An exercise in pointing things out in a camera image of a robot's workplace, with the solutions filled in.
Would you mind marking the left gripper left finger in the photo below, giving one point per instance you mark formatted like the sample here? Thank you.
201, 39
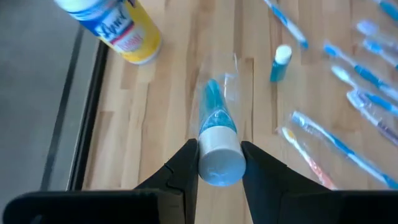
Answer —
174, 193

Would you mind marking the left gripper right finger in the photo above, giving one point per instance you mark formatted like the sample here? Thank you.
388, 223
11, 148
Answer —
280, 193

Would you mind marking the orange white toothbrush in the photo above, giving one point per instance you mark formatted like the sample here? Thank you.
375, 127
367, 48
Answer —
311, 163

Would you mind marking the small blue mouthwash bottle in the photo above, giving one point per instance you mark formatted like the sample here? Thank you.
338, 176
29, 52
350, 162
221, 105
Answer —
220, 155
280, 67

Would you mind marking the Lysol wipes canister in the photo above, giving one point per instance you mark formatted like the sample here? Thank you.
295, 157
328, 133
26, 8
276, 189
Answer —
124, 34

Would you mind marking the pile of blue toothbrushes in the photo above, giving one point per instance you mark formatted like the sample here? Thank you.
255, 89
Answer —
368, 28

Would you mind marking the black metal rig frame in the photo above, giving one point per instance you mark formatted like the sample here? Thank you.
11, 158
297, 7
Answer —
88, 115

